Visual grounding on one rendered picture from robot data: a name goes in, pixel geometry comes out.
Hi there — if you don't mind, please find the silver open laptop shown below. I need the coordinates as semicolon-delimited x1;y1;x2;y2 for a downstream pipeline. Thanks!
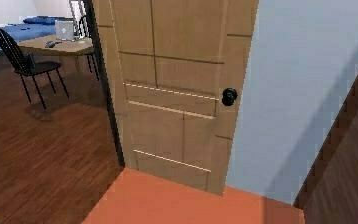
55;19;76;42

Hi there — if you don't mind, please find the black spindle-back chair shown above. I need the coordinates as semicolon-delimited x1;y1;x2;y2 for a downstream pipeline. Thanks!
78;14;101;82
0;28;70;110

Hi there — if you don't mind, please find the light wooden room door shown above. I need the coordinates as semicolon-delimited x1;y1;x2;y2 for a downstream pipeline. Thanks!
92;0;260;197

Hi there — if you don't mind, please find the grey remote control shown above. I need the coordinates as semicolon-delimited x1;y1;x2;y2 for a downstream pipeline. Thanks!
44;40;63;49

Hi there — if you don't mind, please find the black round door knob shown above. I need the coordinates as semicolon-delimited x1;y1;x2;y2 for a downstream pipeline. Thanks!
221;87;239;107

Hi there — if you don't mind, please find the blue bed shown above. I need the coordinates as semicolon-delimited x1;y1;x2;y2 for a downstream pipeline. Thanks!
0;15;71;56

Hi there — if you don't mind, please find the blue pillow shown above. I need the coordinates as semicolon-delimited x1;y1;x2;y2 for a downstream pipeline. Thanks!
22;15;70;26

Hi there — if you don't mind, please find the light wooden table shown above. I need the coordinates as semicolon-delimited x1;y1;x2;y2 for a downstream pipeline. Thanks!
17;34;103;107

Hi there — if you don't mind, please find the brown wooden cabinet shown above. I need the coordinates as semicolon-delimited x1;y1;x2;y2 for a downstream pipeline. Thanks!
292;48;358;224

